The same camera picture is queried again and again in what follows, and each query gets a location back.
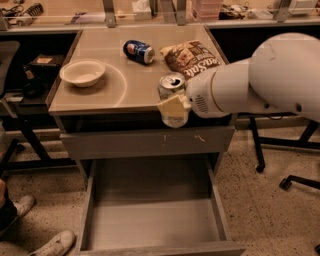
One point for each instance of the brown sea salt chip bag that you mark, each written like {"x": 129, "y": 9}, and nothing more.
{"x": 189, "y": 58}

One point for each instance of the white sneaker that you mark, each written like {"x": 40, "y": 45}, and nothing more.
{"x": 24, "y": 205}
{"x": 59, "y": 245}

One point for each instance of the closed top drawer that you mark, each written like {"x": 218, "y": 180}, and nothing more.
{"x": 155, "y": 142}

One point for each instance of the grey drawer cabinet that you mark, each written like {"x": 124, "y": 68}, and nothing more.
{"x": 126, "y": 97}

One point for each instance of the white paper bowl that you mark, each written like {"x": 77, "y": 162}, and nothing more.
{"x": 83, "y": 73}

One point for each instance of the blue pepsi can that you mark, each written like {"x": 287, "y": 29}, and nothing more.
{"x": 139, "y": 51}

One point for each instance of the green white 7up can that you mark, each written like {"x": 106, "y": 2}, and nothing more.
{"x": 171, "y": 84}

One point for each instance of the pink plastic basket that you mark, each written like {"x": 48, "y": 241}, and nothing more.
{"x": 203, "y": 10}

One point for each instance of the tissue box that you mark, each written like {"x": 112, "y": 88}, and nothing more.
{"x": 141, "y": 10}

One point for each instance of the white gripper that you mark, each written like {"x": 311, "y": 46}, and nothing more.
{"x": 200, "y": 95}

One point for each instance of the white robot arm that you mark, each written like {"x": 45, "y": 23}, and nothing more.
{"x": 282, "y": 75}

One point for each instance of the open middle drawer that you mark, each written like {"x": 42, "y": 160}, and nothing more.
{"x": 157, "y": 206}

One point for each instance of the person leg in jeans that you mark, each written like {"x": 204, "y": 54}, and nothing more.
{"x": 8, "y": 213}

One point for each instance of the black box on shelf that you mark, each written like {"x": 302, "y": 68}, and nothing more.
{"x": 46, "y": 65}

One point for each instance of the black desk frame left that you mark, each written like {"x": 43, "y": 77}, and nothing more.
{"x": 45, "y": 161}

